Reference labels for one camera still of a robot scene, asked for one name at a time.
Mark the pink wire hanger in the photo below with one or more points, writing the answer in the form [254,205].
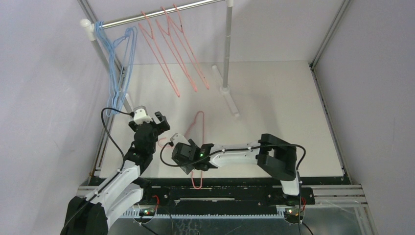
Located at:
[186,134]
[166,38]
[153,45]
[178,31]

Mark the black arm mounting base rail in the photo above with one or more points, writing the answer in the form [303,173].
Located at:
[230,197]

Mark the left circuit board with wires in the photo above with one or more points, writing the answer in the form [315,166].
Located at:
[146,209]

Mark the right circuit board with wires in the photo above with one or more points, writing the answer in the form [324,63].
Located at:
[296,214]

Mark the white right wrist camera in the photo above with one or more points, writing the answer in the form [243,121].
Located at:
[179,138]

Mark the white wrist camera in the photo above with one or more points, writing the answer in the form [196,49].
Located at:
[141,116]
[179,138]

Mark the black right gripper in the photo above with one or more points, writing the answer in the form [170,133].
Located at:
[187,165]

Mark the circuit board with wires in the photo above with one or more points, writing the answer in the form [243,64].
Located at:
[146,209]
[296,214]

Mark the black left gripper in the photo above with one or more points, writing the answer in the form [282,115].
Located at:
[163,126]

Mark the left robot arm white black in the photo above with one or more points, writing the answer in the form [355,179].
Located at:
[97,211]

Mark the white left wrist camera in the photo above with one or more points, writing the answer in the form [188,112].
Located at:
[141,116]

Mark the metal clothes rack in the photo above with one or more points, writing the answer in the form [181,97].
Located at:
[95,29]

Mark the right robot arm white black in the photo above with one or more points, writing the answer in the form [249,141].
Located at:
[273,155]

